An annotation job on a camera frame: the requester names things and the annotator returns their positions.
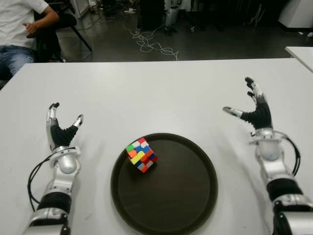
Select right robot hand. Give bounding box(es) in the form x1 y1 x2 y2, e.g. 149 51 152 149
222 77 274 131

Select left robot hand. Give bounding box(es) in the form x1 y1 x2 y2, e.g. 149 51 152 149
45 102 84 150

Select multicoloured Rubik's cube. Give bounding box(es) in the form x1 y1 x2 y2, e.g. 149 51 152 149
125 137 158 174

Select dark round plate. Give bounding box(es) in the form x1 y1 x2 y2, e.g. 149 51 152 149
110 132 219 235

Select white side table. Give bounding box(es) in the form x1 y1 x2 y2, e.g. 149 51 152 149
285 46 313 73

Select black office chair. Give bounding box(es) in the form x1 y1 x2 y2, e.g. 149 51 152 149
26 9 93 63

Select metal folding stand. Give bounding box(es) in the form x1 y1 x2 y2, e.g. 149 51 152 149
248 0 267 29

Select white cabinet black base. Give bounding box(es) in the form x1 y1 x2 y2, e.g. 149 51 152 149
278 0 313 32

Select seated person white shirt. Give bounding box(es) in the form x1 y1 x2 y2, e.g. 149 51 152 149
0 0 60 76

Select white framed cabinet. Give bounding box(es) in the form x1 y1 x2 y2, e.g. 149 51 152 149
70 0 90 19

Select grey humanoid robot legs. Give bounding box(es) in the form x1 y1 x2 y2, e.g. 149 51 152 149
163 0 183 35

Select tall black cabinet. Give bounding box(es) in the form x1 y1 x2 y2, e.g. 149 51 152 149
138 0 167 31

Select right arm black cables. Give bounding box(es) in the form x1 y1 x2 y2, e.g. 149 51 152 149
277 132 302 177

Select arm black cables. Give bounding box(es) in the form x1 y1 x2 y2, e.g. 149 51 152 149
27 148 74 211
277 132 302 177

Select left arm black cables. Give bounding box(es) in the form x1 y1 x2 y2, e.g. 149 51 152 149
27 148 74 211

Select tangled white floor cable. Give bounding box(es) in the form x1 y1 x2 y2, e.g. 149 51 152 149
122 17 179 61

